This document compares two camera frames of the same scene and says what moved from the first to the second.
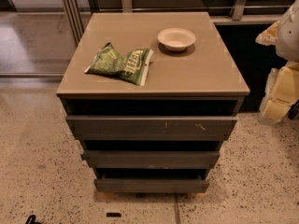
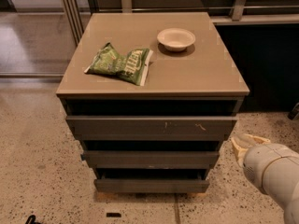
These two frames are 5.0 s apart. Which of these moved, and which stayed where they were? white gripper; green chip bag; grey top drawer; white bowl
Moved: white gripper
Stayed: green chip bag; grey top drawer; white bowl
